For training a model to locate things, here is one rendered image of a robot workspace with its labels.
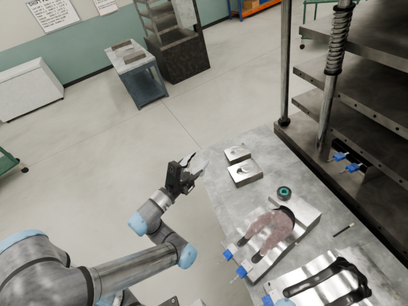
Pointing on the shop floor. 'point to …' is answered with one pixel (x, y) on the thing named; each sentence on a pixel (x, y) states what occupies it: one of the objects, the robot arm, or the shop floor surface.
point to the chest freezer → (27, 88)
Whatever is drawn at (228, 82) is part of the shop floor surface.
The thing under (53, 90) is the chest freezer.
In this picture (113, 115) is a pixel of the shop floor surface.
